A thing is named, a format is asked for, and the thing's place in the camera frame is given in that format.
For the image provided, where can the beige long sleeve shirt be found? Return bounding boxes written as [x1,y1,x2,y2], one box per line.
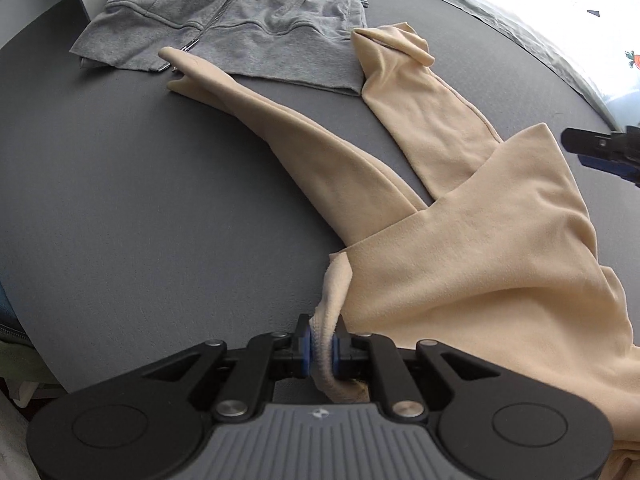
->
[160,23,639,479]

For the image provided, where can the grey zip hoodie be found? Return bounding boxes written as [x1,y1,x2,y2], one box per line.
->
[70,0,366,96]

